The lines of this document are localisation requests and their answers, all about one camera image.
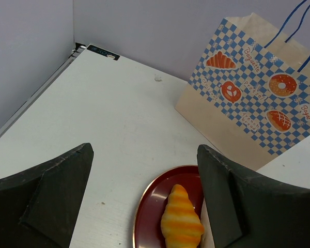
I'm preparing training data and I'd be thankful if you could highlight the red round plate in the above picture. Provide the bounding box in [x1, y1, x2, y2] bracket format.
[132, 165, 204, 247]

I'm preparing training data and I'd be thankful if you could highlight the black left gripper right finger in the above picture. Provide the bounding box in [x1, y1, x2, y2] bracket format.
[197, 145, 310, 247]

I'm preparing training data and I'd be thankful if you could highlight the striped croissant bread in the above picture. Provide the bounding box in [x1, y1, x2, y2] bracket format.
[161, 184, 205, 247]

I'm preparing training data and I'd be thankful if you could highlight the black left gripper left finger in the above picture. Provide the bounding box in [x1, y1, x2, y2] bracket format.
[0, 143, 94, 247]

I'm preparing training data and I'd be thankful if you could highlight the checkered paper bag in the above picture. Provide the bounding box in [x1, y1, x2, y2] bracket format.
[175, 13, 310, 171]

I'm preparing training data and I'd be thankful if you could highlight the left blue table label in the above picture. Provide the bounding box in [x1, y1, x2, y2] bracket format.
[87, 44, 120, 61]

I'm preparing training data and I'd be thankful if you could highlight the aluminium frame rail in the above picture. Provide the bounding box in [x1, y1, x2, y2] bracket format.
[0, 43, 87, 138]

